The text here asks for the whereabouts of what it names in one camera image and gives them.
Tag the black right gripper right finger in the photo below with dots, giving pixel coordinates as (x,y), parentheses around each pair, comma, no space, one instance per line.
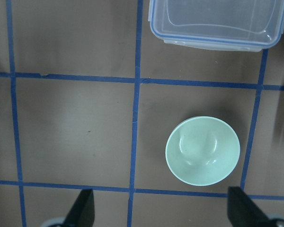
(243,212)

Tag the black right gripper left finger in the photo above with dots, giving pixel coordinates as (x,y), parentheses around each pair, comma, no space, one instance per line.
(82,213)

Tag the green bowl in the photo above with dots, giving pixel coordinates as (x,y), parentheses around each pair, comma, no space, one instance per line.
(202,151)

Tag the clear plastic container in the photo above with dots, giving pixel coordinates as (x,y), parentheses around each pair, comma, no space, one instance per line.
(220,25)

